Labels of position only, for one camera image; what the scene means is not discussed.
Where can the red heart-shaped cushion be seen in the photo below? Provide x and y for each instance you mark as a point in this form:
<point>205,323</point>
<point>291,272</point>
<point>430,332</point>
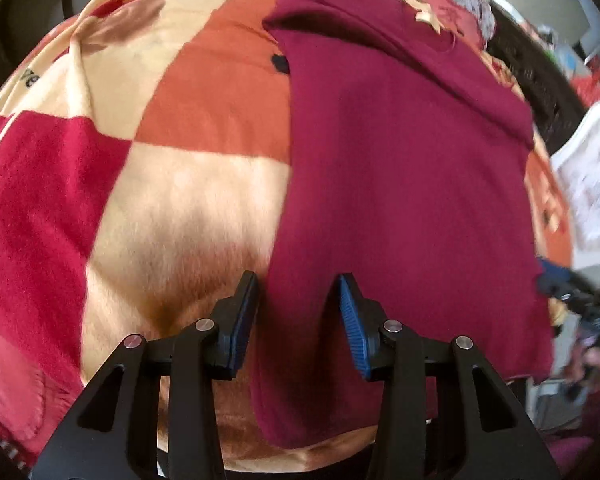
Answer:
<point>435,0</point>

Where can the maroon knit garment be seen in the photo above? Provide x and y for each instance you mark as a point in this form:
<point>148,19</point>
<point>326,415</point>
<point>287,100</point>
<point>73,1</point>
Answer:
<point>405,160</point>

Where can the white patterned cloth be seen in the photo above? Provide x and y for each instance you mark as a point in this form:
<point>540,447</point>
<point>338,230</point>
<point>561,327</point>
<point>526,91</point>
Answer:
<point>585,175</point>

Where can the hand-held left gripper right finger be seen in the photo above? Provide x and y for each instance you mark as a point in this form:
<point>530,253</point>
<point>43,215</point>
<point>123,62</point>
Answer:
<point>352,325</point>

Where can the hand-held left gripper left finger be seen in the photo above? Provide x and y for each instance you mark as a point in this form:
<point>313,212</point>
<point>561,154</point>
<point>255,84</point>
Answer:
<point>240,330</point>

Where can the black plastic crate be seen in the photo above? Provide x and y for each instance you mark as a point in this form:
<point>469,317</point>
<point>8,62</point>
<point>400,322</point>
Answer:
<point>540,70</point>

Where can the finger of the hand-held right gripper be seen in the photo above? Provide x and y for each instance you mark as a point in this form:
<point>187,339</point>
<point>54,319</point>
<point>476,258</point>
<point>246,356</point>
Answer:
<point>550,280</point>

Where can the person's dark red clothing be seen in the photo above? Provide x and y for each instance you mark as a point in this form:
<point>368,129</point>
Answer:
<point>585,450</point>

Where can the red plastic bag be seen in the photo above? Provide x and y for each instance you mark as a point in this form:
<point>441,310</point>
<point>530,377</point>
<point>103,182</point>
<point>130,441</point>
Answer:
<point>595,87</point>

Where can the red orange checkered blanket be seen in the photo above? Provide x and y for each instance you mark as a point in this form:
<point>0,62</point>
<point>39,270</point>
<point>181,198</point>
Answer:
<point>180,210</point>

